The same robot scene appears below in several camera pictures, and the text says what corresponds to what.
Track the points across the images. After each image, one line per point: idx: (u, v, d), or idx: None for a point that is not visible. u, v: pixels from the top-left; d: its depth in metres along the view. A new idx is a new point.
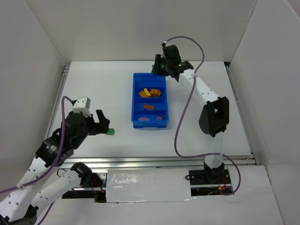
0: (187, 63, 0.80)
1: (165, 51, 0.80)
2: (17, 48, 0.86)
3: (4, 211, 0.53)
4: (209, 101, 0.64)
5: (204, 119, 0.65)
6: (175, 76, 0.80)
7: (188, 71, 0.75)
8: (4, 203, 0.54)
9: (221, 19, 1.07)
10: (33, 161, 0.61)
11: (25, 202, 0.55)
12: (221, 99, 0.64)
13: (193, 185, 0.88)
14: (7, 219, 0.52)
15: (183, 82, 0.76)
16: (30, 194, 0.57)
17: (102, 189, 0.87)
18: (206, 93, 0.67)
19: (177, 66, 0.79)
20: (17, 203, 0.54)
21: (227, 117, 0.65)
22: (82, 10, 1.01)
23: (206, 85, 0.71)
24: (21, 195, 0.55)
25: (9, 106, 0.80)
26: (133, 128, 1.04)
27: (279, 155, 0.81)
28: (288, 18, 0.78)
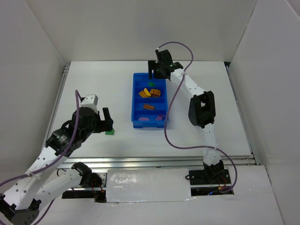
0: (177, 63, 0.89)
1: (159, 56, 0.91)
2: (17, 48, 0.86)
3: (11, 198, 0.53)
4: (196, 95, 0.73)
5: (191, 111, 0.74)
6: (167, 75, 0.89)
7: (177, 70, 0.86)
8: (11, 191, 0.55)
9: (220, 18, 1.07)
10: (44, 149, 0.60)
11: (32, 190, 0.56)
12: (207, 93, 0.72)
13: (193, 185, 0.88)
14: (15, 207, 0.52)
15: (175, 80, 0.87)
16: (37, 183, 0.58)
17: (102, 189, 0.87)
18: (193, 89, 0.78)
19: (168, 66, 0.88)
20: (24, 191, 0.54)
21: (213, 110, 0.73)
22: (83, 10, 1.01)
23: (193, 81, 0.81)
24: (29, 183, 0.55)
25: (9, 106, 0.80)
26: (133, 128, 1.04)
27: (279, 155, 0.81)
28: (289, 18, 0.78)
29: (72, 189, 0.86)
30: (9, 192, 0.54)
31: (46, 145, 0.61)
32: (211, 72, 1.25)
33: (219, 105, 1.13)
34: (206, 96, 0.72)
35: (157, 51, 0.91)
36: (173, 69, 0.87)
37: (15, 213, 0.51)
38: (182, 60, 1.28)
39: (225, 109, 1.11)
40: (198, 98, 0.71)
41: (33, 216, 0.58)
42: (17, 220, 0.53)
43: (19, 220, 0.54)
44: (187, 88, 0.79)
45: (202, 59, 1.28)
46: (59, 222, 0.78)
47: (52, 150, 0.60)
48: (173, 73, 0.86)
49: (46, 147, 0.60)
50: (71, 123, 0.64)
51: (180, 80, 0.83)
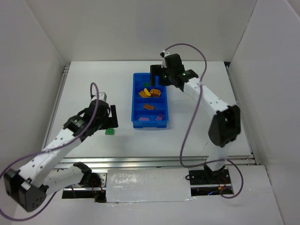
0: (191, 72, 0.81)
1: (168, 62, 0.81)
2: (17, 48, 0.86)
3: (26, 173, 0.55)
4: (219, 111, 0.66)
5: (214, 129, 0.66)
6: (179, 86, 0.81)
7: (193, 80, 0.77)
8: (27, 166, 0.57)
9: (221, 18, 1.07)
10: (61, 131, 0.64)
11: (47, 167, 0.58)
12: (232, 108, 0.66)
13: (193, 185, 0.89)
14: (30, 181, 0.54)
15: (189, 91, 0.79)
16: (53, 161, 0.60)
17: (102, 189, 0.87)
18: (215, 103, 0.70)
19: (181, 75, 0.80)
20: (41, 166, 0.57)
21: (238, 127, 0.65)
22: (83, 10, 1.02)
23: (213, 93, 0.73)
24: (46, 160, 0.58)
25: (9, 105, 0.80)
26: (133, 128, 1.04)
27: (279, 155, 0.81)
28: (289, 18, 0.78)
29: (71, 188, 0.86)
30: (25, 168, 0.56)
31: (63, 128, 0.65)
32: (211, 72, 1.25)
33: None
34: (233, 113, 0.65)
35: (166, 57, 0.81)
36: (187, 80, 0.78)
37: (28, 189, 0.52)
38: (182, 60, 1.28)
39: None
40: (222, 116, 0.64)
41: (40, 199, 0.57)
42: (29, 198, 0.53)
43: (30, 200, 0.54)
44: (208, 103, 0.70)
45: (202, 59, 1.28)
46: (59, 222, 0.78)
47: (69, 132, 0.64)
48: (188, 85, 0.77)
49: (63, 130, 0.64)
50: (87, 112, 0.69)
51: (197, 92, 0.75)
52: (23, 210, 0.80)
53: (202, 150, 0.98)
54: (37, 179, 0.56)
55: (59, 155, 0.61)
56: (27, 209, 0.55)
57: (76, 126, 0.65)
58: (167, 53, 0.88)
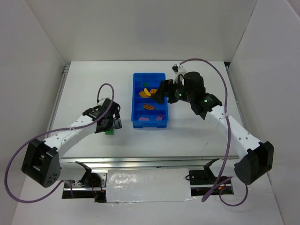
0: (213, 98, 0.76)
1: (191, 84, 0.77)
2: (17, 48, 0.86)
3: (52, 142, 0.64)
4: (250, 148, 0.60)
5: (245, 168, 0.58)
6: (199, 113, 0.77)
7: (217, 108, 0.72)
8: (52, 138, 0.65)
9: (221, 18, 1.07)
10: (81, 116, 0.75)
11: (68, 142, 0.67)
12: (264, 144, 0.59)
13: (193, 185, 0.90)
14: (55, 149, 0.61)
15: (213, 121, 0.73)
16: (73, 138, 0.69)
17: (102, 189, 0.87)
18: (244, 138, 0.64)
19: (202, 101, 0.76)
20: (64, 139, 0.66)
21: (270, 164, 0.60)
22: (83, 10, 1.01)
23: (240, 126, 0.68)
24: (69, 135, 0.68)
25: (9, 105, 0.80)
26: (133, 128, 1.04)
27: (279, 155, 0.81)
28: (289, 18, 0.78)
29: (71, 189, 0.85)
30: (50, 139, 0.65)
31: (83, 115, 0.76)
32: (211, 72, 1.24)
33: None
34: (266, 151, 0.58)
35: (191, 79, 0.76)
36: (211, 108, 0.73)
37: (53, 156, 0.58)
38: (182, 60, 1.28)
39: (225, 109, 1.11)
40: (255, 154, 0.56)
41: (54, 176, 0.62)
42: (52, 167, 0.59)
43: (50, 170, 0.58)
44: (236, 138, 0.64)
45: (202, 59, 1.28)
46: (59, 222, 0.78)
47: (88, 117, 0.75)
48: (213, 114, 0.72)
49: (82, 115, 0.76)
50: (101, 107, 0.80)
51: (223, 124, 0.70)
52: (23, 210, 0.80)
53: (202, 149, 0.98)
54: (60, 150, 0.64)
55: (78, 135, 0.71)
56: (43, 181, 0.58)
57: (94, 115, 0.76)
58: (181, 70, 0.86)
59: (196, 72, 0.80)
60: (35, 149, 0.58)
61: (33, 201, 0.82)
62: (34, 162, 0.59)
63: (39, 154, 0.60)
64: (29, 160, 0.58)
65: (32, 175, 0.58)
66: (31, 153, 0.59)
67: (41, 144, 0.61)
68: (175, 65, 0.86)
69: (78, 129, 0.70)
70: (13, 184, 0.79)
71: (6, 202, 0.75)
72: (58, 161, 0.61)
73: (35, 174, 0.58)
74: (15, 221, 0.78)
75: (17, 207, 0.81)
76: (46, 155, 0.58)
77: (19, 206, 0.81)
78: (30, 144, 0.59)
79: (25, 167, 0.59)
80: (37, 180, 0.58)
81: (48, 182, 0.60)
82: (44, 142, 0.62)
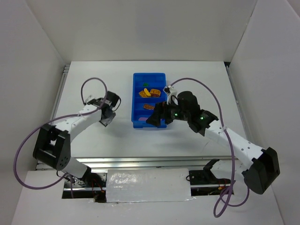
0: (209, 114, 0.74)
1: (185, 104, 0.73)
2: (16, 48, 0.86)
3: (63, 126, 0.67)
4: (255, 158, 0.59)
5: (251, 176, 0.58)
6: (199, 131, 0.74)
7: (213, 123, 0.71)
8: (62, 123, 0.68)
9: (221, 18, 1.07)
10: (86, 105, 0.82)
11: (77, 127, 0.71)
12: (267, 151, 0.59)
13: (193, 185, 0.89)
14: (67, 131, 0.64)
15: (211, 136, 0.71)
16: (83, 123, 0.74)
17: (102, 189, 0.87)
18: (247, 148, 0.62)
19: (199, 119, 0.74)
20: (74, 124, 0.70)
21: (277, 169, 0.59)
22: (82, 10, 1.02)
23: (239, 137, 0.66)
24: (78, 120, 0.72)
25: (9, 105, 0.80)
26: (133, 127, 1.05)
27: (279, 156, 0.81)
28: (289, 18, 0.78)
29: (71, 189, 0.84)
30: (60, 124, 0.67)
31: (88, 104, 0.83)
32: (211, 72, 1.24)
33: (220, 105, 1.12)
34: (270, 157, 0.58)
35: (181, 99, 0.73)
36: (207, 124, 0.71)
37: (65, 137, 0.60)
38: (182, 60, 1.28)
39: (225, 109, 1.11)
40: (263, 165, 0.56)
41: (66, 159, 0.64)
42: (65, 148, 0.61)
43: (63, 151, 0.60)
44: (239, 149, 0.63)
45: (202, 59, 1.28)
46: (59, 222, 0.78)
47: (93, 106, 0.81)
48: (211, 129, 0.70)
49: (87, 103, 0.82)
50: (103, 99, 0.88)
51: (223, 138, 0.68)
52: (23, 210, 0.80)
53: (202, 149, 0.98)
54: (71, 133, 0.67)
55: (86, 122, 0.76)
56: (56, 164, 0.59)
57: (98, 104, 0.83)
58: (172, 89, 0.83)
59: (188, 92, 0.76)
60: (47, 132, 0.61)
61: (33, 201, 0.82)
62: (46, 147, 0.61)
63: (49, 138, 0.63)
64: (42, 143, 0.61)
65: (44, 159, 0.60)
66: (42, 137, 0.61)
67: (52, 129, 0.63)
68: (166, 87, 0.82)
69: (86, 116, 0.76)
70: (13, 184, 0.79)
71: (6, 203, 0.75)
72: (69, 144, 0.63)
73: (47, 157, 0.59)
74: (15, 221, 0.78)
75: (17, 207, 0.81)
76: (58, 137, 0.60)
77: (19, 206, 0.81)
78: (41, 129, 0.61)
79: (36, 152, 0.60)
80: (48, 163, 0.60)
81: (60, 166, 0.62)
82: (55, 127, 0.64)
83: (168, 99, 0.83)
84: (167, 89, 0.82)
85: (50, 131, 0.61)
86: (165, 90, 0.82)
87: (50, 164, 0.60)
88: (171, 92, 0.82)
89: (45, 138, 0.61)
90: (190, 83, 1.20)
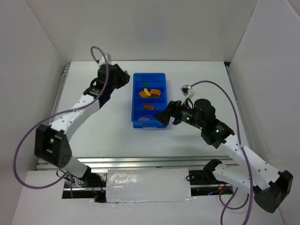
0: (224, 126, 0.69)
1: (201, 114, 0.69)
2: (16, 48, 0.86)
3: (57, 126, 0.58)
4: (272, 182, 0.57)
5: (265, 199, 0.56)
6: (213, 143, 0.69)
7: (231, 138, 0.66)
8: (57, 122, 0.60)
9: (221, 18, 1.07)
10: (83, 94, 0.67)
11: (75, 124, 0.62)
12: (283, 174, 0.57)
13: (193, 185, 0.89)
14: (63, 132, 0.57)
15: (226, 152, 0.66)
16: (80, 117, 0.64)
17: (102, 189, 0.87)
18: (263, 170, 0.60)
19: (214, 132, 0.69)
20: (70, 122, 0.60)
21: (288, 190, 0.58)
22: (83, 10, 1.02)
23: (256, 155, 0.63)
24: (74, 116, 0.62)
25: (9, 105, 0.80)
26: (133, 127, 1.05)
27: (279, 155, 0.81)
28: (288, 18, 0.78)
29: (71, 189, 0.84)
30: (56, 123, 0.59)
31: (84, 93, 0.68)
32: (211, 72, 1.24)
33: (220, 105, 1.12)
34: (286, 181, 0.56)
35: (199, 110, 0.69)
36: (223, 139, 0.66)
37: (62, 138, 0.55)
38: (182, 60, 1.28)
39: (224, 109, 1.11)
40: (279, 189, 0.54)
41: (67, 155, 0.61)
42: (65, 148, 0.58)
43: (62, 151, 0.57)
44: (255, 170, 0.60)
45: (202, 59, 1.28)
46: (59, 222, 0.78)
47: (90, 95, 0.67)
48: (226, 145, 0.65)
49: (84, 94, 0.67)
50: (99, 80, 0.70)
51: (239, 156, 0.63)
52: (23, 210, 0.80)
53: (202, 149, 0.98)
54: (68, 133, 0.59)
55: (83, 116, 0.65)
56: (58, 162, 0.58)
57: (95, 92, 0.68)
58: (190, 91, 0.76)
59: (205, 102, 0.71)
60: (43, 134, 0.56)
61: (33, 201, 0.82)
62: (45, 146, 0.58)
63: (47, 138, 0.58)
64: (41, 144, 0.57)
65: (46, 159, 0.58)
66: (39, 138, 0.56)
67: (49, 129, 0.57)
68: (184, 87, 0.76)
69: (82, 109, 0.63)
70: (13, 183, 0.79)
71: (6, 203, 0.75)
72: (67, 141, 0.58)
73: (48, 157, 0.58)
74: (14, 221, 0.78)
75: (17, 207, 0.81)
76: (55, 138, 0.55)
77: (19, 206, 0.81)
78: (37, 129, 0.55)
79: (37, 152, 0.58)
80: (51, 162, 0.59)
81: (62, 163, 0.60)
82: (50, 127, 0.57)
83: (183, 101, 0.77)
84: (184, 89, 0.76)
85: (45, 132, 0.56)
86: (183, 89, 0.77)
87: (53, 163, 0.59)
88: (188, 93, 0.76)
89: (42, 139, 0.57)
90: (190, 83, 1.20)
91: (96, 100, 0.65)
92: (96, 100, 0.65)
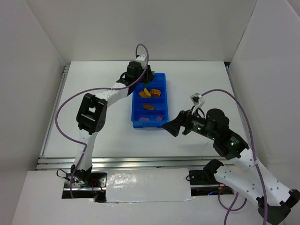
0: (240, 138, 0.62)
1: (214, 124, 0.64)
2: (17, 48, 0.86)
3: (100, 96, 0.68)
4: (282, 202, 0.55)
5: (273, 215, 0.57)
6: (226, 156, 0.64)
7: (246, 154, 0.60)
8: (100, 93, 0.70)
9: (221, 18, 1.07)
10: (118, 80, 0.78)
11: (111, 100, 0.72)
12: (294, 193, 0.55)
13: (193, 185, 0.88)
14: (104, 100, 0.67)
15: (239, 165, 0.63)
16: (116, 95, 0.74)
17: (102, 189, 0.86)
18: (275, 189, 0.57)
19: (228, 143, 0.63)
20: (108, 95, 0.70)
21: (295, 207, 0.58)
22: (83, 10, 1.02)
23: (269, 172, 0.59)
24: (111, 93, 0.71)
25: (9, 105, 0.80)
26: (133, 128, 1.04)
27: (279, 156, 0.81)
28: (288, 18, 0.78)
29: (70, 189, 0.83)
30: (97, 94, 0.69)
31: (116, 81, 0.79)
32: (211, 72, 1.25)
33: (220, 105, 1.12)
34: (295, 200, 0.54)
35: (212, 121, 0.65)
36: (238, 153, 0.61)
37: (104, 104, 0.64)
38: (182, 60, 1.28)
39: (225, 110, 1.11)
40: (288, 207, 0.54)
41: (101, 122, 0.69)
42: (103, 114, 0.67)
43: (101, 116, 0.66)
44: (267, 189, 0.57)
45: (202, 59, 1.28)
46: (58, 222, 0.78)
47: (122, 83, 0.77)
48: (241, 160, 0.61)
49: (117, 81, 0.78)
50: (128, 73, 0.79)
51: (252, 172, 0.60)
52: (23, 210, 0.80)
53: (202, 149, 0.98)
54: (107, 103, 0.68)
55: (117, 97, 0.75)
56: (95, 126, 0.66)
57: (127, 81, 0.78)
58: (201, 99, 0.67)
59: (218, 112, 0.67)
60: (89, 101, 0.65)
61: (33, 201, 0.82)
62: (87, 112, 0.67)
63: (90, 105, 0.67)
64: (85, 108, 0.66)
65: (86, 122, 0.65)
66: (84, 102, 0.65)
67: (93, 98, 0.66)
68: (195, 96, 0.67)
69: (118, 90, 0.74)
70: (13, 183, 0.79)
71: (6, 203, 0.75)
72: (106, 110, 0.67)
73: (88, 120, 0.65)
74: (14, 221, 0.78)
75: (16, 207, 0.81)
76: (98, 104, 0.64)
77: (19, 206, 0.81)
78: (84, 96, 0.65)
79: (79, 116, 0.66)
80: (89, 126, 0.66)
81: (98, 127, 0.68)
82: (94, 95, 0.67)
83: (194, 110, 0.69)
84: (195, 98, 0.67)
85: (92, 98, 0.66)
86: (192, 97, 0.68)
87: (90, 127, 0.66)
88: (199, 103, 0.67)
89: (86, 104, 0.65)
90: (190, 83, 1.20)
91: (127, 87, 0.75)
92: (127, 86, 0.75)
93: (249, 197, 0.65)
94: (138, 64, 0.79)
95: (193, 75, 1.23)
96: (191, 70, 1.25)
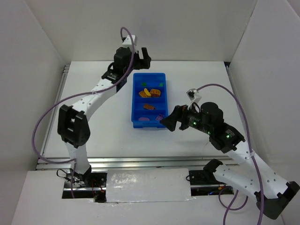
0: (235, 131, 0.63)
1: (208, 117, 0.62)
2: (16, 48, 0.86)
3: (78, 107, 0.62)
4: (280, 193, 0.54)
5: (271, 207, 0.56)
6: (221, 148, 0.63)
7: (241, 146, 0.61)
8: (78, 103, 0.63)
9: (220, 18, 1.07)
10: (101, 79, 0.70)
11: (94, 105, 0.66)
12: (291, 186, 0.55)
13: (193, 185, 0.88)
14: (83, 112, 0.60)
15: (235, 158, 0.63)
16: (100, 99, 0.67)
17: (102, 189, 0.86)
18: (272, 180, 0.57)
19: (223, 137, 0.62)
20: (89, 104, 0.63)
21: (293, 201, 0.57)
22: (82, 10, 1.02)
23: (265, 164, 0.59)
24: (93, 99, 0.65)
25: (9, 105, 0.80)
26: (133, 127, 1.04)
27: (279, 155, 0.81)
28: (288, 18, 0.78)
29: (71, 189, 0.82)
30: (76, 104, 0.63)
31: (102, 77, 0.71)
32: (211, 72, 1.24)
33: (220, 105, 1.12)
34: (293, 193, 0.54)
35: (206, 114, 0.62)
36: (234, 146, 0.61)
37: (82, 118, 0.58)
38: (182, 60, 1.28)
39: (224, 110, 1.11)
40: (287, 199, 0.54)
41: (86, 135, 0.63)
42: (85, 127, 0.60)
43: (82, 130, 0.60)
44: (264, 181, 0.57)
45: (202, 59, 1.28)
46: (58, 222, 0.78)
47: (107, 80, 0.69)
48: (236, 153, 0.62)
49: (101, 79, 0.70)
50: (115, 64, 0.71)
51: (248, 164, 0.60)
52: (23, 210, 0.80)
53: (202, 149, 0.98)
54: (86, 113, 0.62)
55: (101, 100, 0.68)
56: (77, 140, 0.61)
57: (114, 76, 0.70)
58: (196, 95, 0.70)
59: (213, 105, 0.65)
60: (65, 114, 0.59)
61: (33, 201, 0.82)
62: (68, 124, 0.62)
63: (70, 116, 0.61)
64: (63, 122, 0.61)
65: (66, 136, 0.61)
66: (62, 116, 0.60)
67: (71, 110, 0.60)
68: (191, 91, 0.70)
69: (100, 93, 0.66)
70: (13, 183, 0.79)
71: (6, 203, 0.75)
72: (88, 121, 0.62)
73: (69, 134, 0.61)
74: (14, 221, 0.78)
75: (17, 206, 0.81)
76: (75, 118, 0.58)
77: (19, 206, 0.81)
78: (60, 109, 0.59)
79: (60, 129, 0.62)
80: (71, 140, 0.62)
81: (82, 141, 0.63)
82: (71, 107, 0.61)
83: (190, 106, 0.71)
84: (190, 93, 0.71)
85: (69, 111, 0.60)
86: (189, 93, 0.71)
87: (72, 141, 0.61)
88: (194, 98, 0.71)
89: (65, 117, 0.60)
90: (190, 83, 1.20)
91: (114, 86, 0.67)
92: (113, 84, 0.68)
93: (246, 192, 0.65)
94: (126, 52, 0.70)
95: (192, 75, 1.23)
96: (191, 70, 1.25)
